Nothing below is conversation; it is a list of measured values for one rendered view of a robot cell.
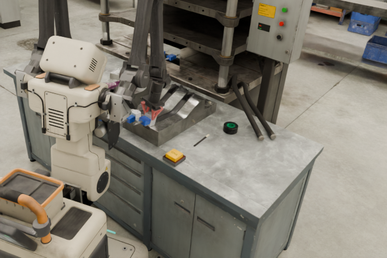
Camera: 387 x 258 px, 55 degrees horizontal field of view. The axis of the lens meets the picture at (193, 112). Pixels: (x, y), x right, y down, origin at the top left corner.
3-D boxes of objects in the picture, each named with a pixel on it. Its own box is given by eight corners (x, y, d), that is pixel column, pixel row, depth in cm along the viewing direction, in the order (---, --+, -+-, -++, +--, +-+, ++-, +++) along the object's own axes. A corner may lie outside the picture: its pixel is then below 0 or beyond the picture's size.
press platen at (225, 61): (228, 86, 236) (232, 60, 227) (96, 34, 302) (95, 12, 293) (287, 54, 294) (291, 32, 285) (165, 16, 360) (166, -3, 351)
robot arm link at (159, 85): (150, 79, 173) (161, 83, 172) (157, 75, 179) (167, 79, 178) (147, 91, 177) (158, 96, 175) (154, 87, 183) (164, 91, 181)
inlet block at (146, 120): (136, 131, 178) (138, 122, 175) (128, 126, 180) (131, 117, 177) (154, 125, 188) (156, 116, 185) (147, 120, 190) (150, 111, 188)
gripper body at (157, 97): (150, 97, 186) (152, 84, 183) (164, 107, 182) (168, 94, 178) (140, 99, 181) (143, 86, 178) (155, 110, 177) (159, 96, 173)
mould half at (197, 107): (158, 147, 186) (158, 124, 180) (122, 127, 200) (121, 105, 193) (215, 112, 221) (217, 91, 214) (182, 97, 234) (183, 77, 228)
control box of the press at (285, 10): (257, 200, 273) (300, -3, 199) (223, 181, 289) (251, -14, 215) (271, 185, 289) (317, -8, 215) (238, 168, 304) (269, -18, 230)
